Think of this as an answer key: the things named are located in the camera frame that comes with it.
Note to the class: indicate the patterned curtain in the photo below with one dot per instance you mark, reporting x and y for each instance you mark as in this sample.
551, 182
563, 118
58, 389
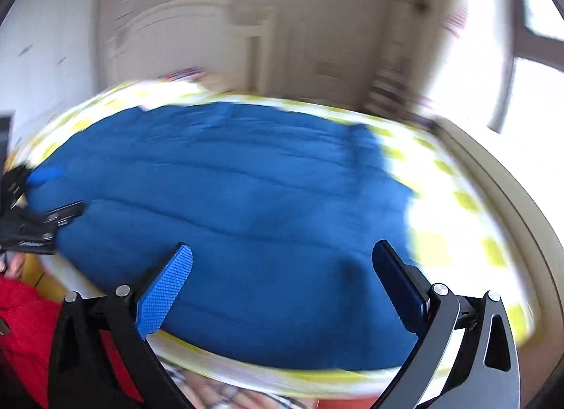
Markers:
398, 61

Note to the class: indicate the person's left hand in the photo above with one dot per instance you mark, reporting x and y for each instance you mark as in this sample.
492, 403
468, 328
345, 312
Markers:
13, 266

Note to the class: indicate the window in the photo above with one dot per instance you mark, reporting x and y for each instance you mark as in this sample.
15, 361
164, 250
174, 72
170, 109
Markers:
528, 52

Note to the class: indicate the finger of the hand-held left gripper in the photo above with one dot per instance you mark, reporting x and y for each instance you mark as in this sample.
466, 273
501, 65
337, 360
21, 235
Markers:
46, 174
66, 211

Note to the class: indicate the dark panel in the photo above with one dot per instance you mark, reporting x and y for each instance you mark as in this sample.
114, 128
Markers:
5, 140

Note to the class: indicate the yellow checked bed cover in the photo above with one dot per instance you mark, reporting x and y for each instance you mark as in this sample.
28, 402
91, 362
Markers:
449, 224

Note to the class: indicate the blue down jacket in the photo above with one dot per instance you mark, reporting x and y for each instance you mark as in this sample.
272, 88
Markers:
229, 197

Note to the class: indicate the white wardrobe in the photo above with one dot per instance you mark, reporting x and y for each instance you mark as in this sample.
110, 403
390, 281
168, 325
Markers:
48, 48

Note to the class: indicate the white bed headboard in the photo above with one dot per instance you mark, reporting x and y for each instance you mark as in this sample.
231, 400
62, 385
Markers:
185, 34

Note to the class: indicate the plaid cloth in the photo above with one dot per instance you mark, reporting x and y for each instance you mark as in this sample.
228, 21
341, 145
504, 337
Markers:
229, 391

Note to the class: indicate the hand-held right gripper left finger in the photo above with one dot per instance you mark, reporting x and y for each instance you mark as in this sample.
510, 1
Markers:
169, 285

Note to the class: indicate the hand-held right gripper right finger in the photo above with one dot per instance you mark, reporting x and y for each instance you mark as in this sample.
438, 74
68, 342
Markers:
398, 285

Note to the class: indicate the red jacket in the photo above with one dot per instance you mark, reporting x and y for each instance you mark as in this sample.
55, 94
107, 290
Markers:
26, 321

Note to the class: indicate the beige window ledge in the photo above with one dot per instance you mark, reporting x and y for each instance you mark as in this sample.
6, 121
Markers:
506, 197

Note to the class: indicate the colourful patterned pillow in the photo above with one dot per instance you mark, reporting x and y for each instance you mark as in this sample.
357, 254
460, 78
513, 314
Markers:
185, 74

